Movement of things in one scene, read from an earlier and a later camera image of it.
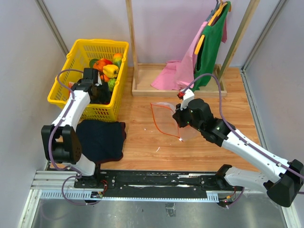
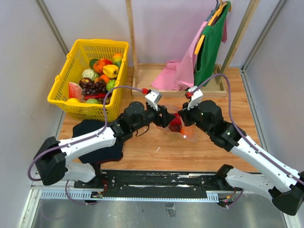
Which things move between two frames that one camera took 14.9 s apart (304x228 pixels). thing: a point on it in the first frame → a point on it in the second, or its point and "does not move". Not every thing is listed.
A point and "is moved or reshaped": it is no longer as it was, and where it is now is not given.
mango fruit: x=117 y=59 does not move
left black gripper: x=106 y=97 → x=164 y=120
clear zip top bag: x=163 y=112 is moved or reshaped
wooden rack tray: x=148 y=72 does not move
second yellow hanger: x=219 y=10 does not move
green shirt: x=207 y=59 does not move
